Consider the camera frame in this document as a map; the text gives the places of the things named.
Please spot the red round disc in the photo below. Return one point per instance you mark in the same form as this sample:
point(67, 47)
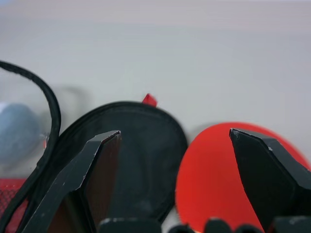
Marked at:
point(206, 170)

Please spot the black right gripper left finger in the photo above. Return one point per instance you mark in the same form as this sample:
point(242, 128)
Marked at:
point(73, 179)

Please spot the red and black bag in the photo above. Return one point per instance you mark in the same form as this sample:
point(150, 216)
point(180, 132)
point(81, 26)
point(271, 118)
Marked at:
point(150, 145)

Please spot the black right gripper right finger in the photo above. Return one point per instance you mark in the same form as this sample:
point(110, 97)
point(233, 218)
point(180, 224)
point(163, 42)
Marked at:
point(267, 174)

